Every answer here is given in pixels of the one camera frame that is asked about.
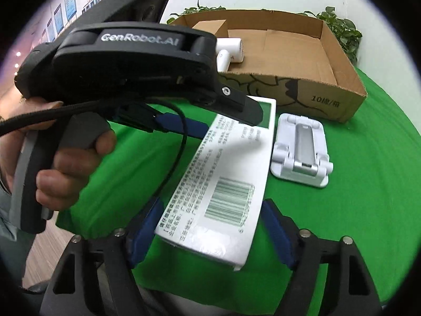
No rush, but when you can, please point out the right potted green plant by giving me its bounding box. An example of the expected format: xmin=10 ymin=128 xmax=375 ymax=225
xmin=299 ymin=6 xmax=363 ymax=66

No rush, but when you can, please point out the light blue jacket sleeve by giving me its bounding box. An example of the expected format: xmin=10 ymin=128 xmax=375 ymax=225
xmin=0 ymin=182 xmax=35 ymax=285

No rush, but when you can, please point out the left potted green plant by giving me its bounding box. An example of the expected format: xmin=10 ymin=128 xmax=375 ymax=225
xmin=166 ymin=0 xmax=226 ymax=24

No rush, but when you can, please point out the green table cloth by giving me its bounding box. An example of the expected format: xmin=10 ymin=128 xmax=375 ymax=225
xmin=56 ymin=73 xmax=420 ymax=315

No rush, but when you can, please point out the person's left hand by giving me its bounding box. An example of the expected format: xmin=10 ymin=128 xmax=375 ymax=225
xmin=0 ymin=96 xmax=117 ymax=212

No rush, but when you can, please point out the white green medicine box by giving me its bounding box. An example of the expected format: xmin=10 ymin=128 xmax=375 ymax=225
xmin=155 ymin=97 xmax=276 ymax=270

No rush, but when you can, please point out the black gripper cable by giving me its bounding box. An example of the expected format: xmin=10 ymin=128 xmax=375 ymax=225
xmin=0 ymin=96 xmax=188 ymax=201

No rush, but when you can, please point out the white hair dryer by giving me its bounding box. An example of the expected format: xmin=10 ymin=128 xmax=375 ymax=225
xmin=215 ymin=38 xmax=244 ymax=72

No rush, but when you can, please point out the white folding phone stand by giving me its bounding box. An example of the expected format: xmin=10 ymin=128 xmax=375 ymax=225
xmin=270 ymin=113 xmax=333 ymax=188

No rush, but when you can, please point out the blue wall poster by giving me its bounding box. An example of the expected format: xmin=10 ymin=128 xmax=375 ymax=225
xmin=39 ymin=0 xmax=78 ymax=43

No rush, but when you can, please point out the potted green plant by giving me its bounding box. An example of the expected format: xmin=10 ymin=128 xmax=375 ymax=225
xmin=166 ymin=0 xmax=226 ymax=24
xmin=299 ymin=6 xmax=363 ymax=66

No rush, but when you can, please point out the large open cardboard box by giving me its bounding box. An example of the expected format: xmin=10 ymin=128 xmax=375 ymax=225
xmin=172 ymin=9 xmax=367 ymax=123

